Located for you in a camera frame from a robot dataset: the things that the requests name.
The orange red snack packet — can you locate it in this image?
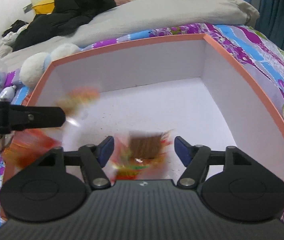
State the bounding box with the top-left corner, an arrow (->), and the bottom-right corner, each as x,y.
2,128 -> 62,168

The brown sticks snack packet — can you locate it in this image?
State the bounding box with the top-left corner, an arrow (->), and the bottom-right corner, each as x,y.
110,131 -> 172,182

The white spray can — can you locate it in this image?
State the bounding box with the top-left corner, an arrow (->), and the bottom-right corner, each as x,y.
0,85 -> 17,102

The white blue plush toy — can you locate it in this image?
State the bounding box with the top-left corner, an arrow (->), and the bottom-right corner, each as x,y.
19,43 -> 82,89

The floral purple bed sheet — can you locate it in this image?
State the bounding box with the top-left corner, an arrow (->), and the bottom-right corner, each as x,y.
0,23 -> 284,224

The yellow pillow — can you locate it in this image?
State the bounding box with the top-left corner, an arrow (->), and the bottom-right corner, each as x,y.
32,0 -> 55,15

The pink cardboard box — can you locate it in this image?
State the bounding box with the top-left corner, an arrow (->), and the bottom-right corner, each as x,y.
3,33 -> 284,221

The black clothing pile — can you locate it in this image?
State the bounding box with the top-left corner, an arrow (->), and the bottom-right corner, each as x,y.
12,0 -> 117,51

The grey duvet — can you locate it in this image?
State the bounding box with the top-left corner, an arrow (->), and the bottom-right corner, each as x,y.
0,0 -> 259,68

